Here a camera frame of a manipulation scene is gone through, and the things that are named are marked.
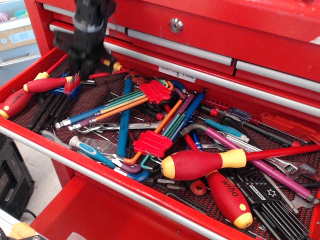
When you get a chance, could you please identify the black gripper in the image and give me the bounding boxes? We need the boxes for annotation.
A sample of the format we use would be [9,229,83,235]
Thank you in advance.
[53,26,116,81]

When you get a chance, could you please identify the blue Wera hex key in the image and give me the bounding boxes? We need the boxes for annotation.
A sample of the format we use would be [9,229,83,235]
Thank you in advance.
[117,74,132,158]

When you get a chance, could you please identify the black red small screwdriver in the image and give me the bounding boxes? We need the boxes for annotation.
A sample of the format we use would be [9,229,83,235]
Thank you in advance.
[140,107,165,121]

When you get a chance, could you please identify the clear blue handle screwdriver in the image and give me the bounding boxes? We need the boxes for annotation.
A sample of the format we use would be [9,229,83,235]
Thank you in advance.
[218,107,261,125]

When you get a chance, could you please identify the red yellow screwdriver top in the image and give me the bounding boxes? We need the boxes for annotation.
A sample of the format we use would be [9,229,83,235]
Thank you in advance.
[100,58,123,72]

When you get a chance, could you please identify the upper colourful hex key set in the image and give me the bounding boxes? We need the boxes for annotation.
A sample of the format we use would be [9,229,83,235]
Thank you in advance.
[55,79,174,131]

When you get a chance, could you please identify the large red yellow screwdriver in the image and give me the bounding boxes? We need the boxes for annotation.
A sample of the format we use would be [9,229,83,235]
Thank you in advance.
[160,144,320,181]

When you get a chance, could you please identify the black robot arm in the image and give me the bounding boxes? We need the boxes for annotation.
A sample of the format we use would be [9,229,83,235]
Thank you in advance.
[53,0,116,81]

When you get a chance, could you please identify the red tool chest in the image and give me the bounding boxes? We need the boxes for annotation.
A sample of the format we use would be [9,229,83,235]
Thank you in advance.
[32,0,320,240]

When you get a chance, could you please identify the silver adjustable wrench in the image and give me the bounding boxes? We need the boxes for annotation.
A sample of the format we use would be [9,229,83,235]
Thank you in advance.
[264,157,320,182]

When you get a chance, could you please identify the red yellow screwdriver far left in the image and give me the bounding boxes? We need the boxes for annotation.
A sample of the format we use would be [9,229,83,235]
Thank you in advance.
[0,54,67,119]

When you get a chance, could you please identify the white cutting tools label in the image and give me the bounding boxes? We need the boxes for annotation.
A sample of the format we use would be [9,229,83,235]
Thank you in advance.
[158,66,196,83]

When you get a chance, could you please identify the open red drawer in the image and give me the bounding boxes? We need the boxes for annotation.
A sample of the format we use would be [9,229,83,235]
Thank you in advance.
[0,41,320,240]

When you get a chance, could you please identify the silver combination wrench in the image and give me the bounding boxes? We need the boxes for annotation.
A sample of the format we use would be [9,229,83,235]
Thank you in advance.
[77,121,161,134]

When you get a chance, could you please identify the blue holder black hex keys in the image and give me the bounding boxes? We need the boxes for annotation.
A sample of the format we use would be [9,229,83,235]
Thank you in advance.
[27,73,96,133]

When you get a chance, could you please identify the colourful hex key set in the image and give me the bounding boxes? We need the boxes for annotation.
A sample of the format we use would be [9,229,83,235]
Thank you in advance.
[112,88,208,182]
[55,79,174,131]

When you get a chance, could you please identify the black Torx key set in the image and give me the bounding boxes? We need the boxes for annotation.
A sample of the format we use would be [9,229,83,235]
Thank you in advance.
[222,166,310,240]

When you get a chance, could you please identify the red round cap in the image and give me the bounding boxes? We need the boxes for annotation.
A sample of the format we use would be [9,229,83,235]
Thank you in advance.
[189,179,207,196]

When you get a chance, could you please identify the red plastic tool holder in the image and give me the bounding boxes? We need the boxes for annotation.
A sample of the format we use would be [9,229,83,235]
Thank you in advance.
[261,112,320,144]

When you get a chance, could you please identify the chest key lock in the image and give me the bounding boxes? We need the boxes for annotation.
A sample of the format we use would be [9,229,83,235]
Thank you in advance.
[169,18,184,34]

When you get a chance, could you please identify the red bit holder with bits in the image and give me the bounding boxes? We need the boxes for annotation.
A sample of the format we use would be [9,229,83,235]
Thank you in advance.
[63,72,81,95]

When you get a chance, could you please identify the black device on floor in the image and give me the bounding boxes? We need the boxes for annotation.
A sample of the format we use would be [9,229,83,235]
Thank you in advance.
[0,134,35,219]

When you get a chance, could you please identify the lower colourful hex key set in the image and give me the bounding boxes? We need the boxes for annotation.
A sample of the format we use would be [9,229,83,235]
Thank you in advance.
[112,88,208,182]

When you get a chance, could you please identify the blue white precision screwdriver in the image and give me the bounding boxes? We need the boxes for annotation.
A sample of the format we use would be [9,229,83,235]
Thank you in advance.
[69,135,116,169]

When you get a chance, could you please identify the teal handle small screwdriver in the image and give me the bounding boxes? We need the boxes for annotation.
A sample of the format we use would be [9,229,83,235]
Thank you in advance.
[204,118,250,143]

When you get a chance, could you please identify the magenta long hex key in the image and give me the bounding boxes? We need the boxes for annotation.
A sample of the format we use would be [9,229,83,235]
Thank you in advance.
[179,123,320,204]

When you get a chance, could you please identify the red yellow Wiha screwdriver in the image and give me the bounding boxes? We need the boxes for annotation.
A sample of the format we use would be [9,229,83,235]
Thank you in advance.
[205,170,253,229]

